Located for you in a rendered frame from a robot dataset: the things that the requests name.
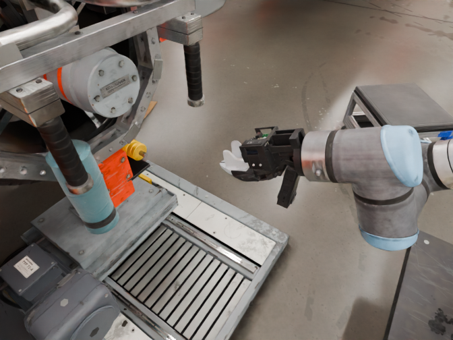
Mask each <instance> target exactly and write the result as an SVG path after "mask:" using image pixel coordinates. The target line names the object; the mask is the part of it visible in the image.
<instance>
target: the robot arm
mask: <svg viewBox="0 0 453 340"><path fill-rule="evenodd" d="M263 129H271V130H272V131H271V132H270V134H269V135H268V134H264V135H263V133H262V132H261V130H263ZM255 132H256V135H255V137H254V138H251V139H250V140H245V141H244V143H242V144H241V143H240V142H239V141H236V140H234V141H232V142H231V148H232V153H231V152H230V151H229V150H224V151H223V156H224V160H223V161H221V163H220V166H221V167H222V168H223V169H224V170H225V171H226V172H227V173H229V174H231V175H232V176H233V177H236V178H237V179H240V180H241V181H264V180H270V179H273V178H276V177H277V176H281V175H282V174H283V172H284V170H285V172H284V177H283V180H282V185H281V188H280V190H279V192H278V196H277V198H278V200H277V203H276V204H278V205H280V206H282V207H284V208H288V207H289V205H290V204H292V203H293V201H294V200H295V198H296V194H297V192H296V190H297V186H298V183H299V180H300V177H301V176H305V177H306V178H307V179H308V180H309V181H317V182H332V183H351V184H352V188H353V194H354V198H355V204H356V208H357V215H358V219H359V228H360V230H361V234H362V236H363V238H364V240H365V241H366V242H367V243H368V244H370V245H371V246H373V247H375V248H379V249H381V250H389V251H396V250H403V249H406V248H408V247H410V246H412V245H413V244H414V243H415V242H416V240H417V237H418V234H419V229H418V227H417V220H418V218H419V215H420V213H421V211H422V209H423V207H424V205H425V203H426V202H427V199H428V198H429V195H430V193H431V192H436V191H442V190H451V189H453V138H452V139H449V140H440V141H436V142H429V141H426V140H420V139H419V135H418V133H417V131H416V130H415V129H414V128H413V127H411V126H408V125H395V126H392V125H384V126H383V127H365V128H356V129H347V130H324V131H315V132H309V133H307V134H306V135H305V132H304V129H303V127H302V128H294V129H285V130H280V129H278V126H277V125H275V126H268V127H255Z"/></svg>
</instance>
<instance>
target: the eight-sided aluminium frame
mask: <svg viewBox="0 0 453 340"><path fill-rule="evenodd" d="M149 4H151V3H149ZM149 4H146V5H149ZM146 5H140V6H135V7H127V12H129V11H133V10H135V9H138V8H141V7H143V6H146ZM133 41H134V45H135V51H136V54H137V58H138V68H137V70H138V73H139V77H140V89H139V92H138V97H137V99H136V100H135V103H134V104H133V105H132V107H131V108H130V109H129V110H128V111H127V112H126V113H124V114H122V115H120V116H118V118H117V121H116V123H115V124H114V125H112V126H111V127H110V128H108V129H106V130H105V131H103V132H101V133H100V134H99V135H97V136H95V137H93V138H92V139H91V140H89V141H87V143H88V144H89V145H90V150H91V153H92V155H93V157H94V159H95V161H96V163H97V165H98V164H100V163H101V162H103V161H104V160H105V159H107V158H108V157H110V156H111V155H112V154H114V153H115V152H117V151H118V150H120V149H121V148H123V147H124V146H125V145H126V144H130V143H131V141H132V140H134V139H135V138H136V136H137V134H138V132H139V131H140V126H141V124H142V122H143V119H144V116H145V114H146V111H147V109H148V106H149V104H150V101H151V99H152V96H153V94H154V91H155V89H156V87H157V84H158V81H159V79H161V74H162V71H163V66H162V64H163V60H162V57H161V53H160V45H159V40H158V33H157V28H156V27H153V28H151V29H149V30H147V31H144V32H142V33H139V34H137V35H135V36H133ZM0 178H5V179H28V180H40V181H57V178H56V177H55V174H54V173H53V170H52V169H51V166H50V165H48V164H47V162H46V158H45V157H36V156H30V155H24V154H15V153H9V152H0Z"/></svg>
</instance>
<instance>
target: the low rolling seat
mask: <svg viewBox="0 0 453 340"><path fill-rule="evenodd" d="M356 103H357V104H358V105H359V107H360V108H361V110H362V111H363V112H353V111H354V109H355V105H356ZM342 122H344V124H345V125H344V126H342V128H341V129H342V130H347V129H356V128H374V127H383V126H384V125H392V126H395V125H408V126H411V127H412V128H414V129H415V130H416V131H417V133H418V135H419V139H420V140H426V141H429V142H431V140H430V139H429V138H432V137H441V139H440V140H449V139H452V138H453V116H451V115H450V114H449V113H448V112H447V111H446V110H445V109H443V108H442V107H441V106H440V105H439V104H438V103H437V102H435V101H434V100H433V99H432V98H431V97H430V96H429V95H428V94H427V93H426V92H425V91H424V90H422V89H421V88H420V87H419V86H418V85H417V84H416V83H414V82H411V83H398V84H373V85H360V86H356V87H355V90H354V91H352V94H351V97H350V100H349V103H348V106H347V108H346V112H345V114H344V118H343V120H342Z"/></svg>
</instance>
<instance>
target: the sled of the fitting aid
mask: <svg viewBox="0 0 453 340"><path fill-rule="evenodd" d="M138 177H139V178H141V179H143V180H144V181H147V182H148V183H150V184H152V185H153V186H155V187H157V188H158V189H160V190H161V192H162V198H161V199H160V200H159V201H158V202H157V203H156V204H155V205H153V206H152V207H151V208H150V209H149V210H148V211H147V212H146V213H144V214H143V215H142V216H141V217H140V218H139V219H138V220H137V221H136V222H135V223H134V224H133V225H132V226H131V227H130V228H129V229H127V230H126V231H125V232H124V233H123V234H122V235H121V236H120V237H119V238H117V239H116V240H115V241H114V242H113V243H112V244H111V245H110V246H109V247H108V248H107V249H106V250H105V251H104V252H103V253H102V254H100V255H99V256H98V257H97V258H96V259H95V260H94V261H93V262H91V263H90V264H89V265H88V266H87V267H86V268H85V269H84V270H87V271H90V272H91V273H92V274H93V276H94V277H96V278H97V279H98V280H99V281H103V280H104V279H105V278H106V277H107V276H108V275H109V274H110V273H111V272H112V271H113V270H114V269H115V268H116V267H117V266H118V265H119V264H120V263H121V262H122V261H123V260H124V259H125V258H126V257H127V256H128V255H129V254H130V253H131V252H132V251H133V250H134V249H135V248H136V247H137V246H138V245H139V244H140V243H141V242H142V241H143V240H144V239H145V238H146V237H147V236H148V235H149V234H150V233H151V232H152V231H153V230H154V229H155V228H156V227H157V226H158V225H159V224H160V223H161V222H162V221H163V220H164V219H165V218H166V217H167V216H168V215H169V214H170V213H171V212H172V211H173V210H174V209H175V208H176V207H177V206H178V200H177V195H176V194H175V193H173V192H172V191H170V190H168V189H166V188H164V187H162V186H161V185H159V184H157V183H156V182H154V181H152V179H150V178H149V177H147V176H145V175H144V174H142V173H141V174H140V175H139V176H138ZM20 237H21V238H22V239H23V240H24V241H25V242H26V243H27V245H28V246H29V245H30V244H32V243H33V242H34V243H36V244H37V245H41V246H44V247H46V248H47V249H49V250H50V251H51V252H52V253H53V254H54V255H55V256H56V257H58V258H59V259H60V260H61V261H63V262H64V263H65V264H66V265H67V266H68V267H69V268H70V269H72V270H73V269H75V270H77V269H79V268H81V267H80V266H79V265H78V264H76V263H75V262H74V261H73V260H72V259H71V258H69V257H68V256H67V255H66V254H64V253H63V252H62V251H60V249H59V248H57V247H56V246H55V245H54V244H52V243H51V242H50V241H49V240H48V239H47V238H46V237H44V236H43V235H42V234H41V233H39V232H38V231H37V230H35V228H34V227H32V228H30V229H29V230H27V231H26V232H25V233H23V234H22V235H21V236H20ZM81 269H83V268H81Z"/></svg>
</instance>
